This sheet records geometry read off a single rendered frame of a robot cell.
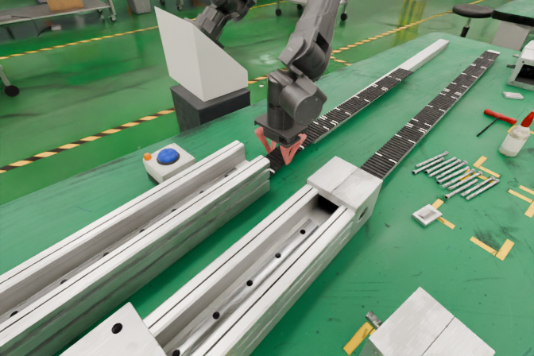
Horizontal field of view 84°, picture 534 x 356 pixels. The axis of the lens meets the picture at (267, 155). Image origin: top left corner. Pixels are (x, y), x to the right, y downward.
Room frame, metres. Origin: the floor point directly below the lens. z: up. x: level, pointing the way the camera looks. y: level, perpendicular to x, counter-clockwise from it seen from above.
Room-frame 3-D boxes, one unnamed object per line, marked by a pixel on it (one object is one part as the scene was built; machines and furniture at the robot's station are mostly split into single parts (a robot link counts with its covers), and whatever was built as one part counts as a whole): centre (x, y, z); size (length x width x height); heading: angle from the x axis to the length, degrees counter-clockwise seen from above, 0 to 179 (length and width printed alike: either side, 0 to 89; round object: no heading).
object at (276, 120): (0.54, -0.03, 0.91); 0.10 x 0.07 x 0.07; 46
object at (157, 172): (0.48, 0.20, 0.81); 0.10 x 0.08 x 0.06; 46
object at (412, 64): (0.97, -0.44, 0.79); 0.96 x 0.04 x 0.03; 136
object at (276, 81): (0.53, -0.03, 0.97); 0.07 x 0.06 x 0.07; 26
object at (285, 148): (0.53, -0.04, 0.84); 0.07 x 0.07 x 0.09; 46
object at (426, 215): (0.38, -0.31, 0.78); 0.05 x 0.03 x 0.01; 121
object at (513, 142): (0.58, -0.59, 0.84); 0.04 x 0.04 x 0.12
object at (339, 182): (0.39, -0.13, 0.83); 0.12 x 0.09 x 0.10; 46
